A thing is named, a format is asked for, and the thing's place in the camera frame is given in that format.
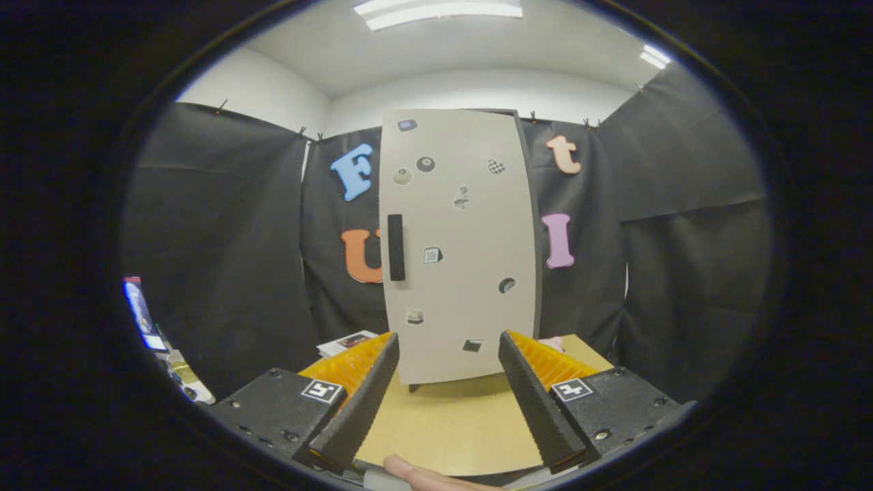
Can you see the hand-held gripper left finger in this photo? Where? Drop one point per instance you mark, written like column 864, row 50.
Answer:
column 361, row 409

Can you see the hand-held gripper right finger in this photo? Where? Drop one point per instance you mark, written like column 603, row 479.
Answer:
column 535, row 409

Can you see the beige shoe cabinet door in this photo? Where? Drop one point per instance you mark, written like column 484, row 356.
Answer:
column 464, row 307

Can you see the grey shoe cabinet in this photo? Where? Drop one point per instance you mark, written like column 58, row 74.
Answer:
column 539, row 273

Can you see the green plush toy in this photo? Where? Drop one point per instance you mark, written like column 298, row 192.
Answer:
column 551, row 343

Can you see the white book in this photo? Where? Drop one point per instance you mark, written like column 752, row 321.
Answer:
column 344, row 342

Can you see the cluttered white desk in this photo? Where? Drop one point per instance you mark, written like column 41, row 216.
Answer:
column 187, row 378

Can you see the black backdrop cloth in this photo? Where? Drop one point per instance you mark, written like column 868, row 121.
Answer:
column 218, row 239

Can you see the small ceiling light panel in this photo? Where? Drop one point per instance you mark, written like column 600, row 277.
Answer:
column 655, row 56

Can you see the large ceiling light panel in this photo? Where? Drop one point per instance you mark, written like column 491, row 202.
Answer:
column 436, row 12

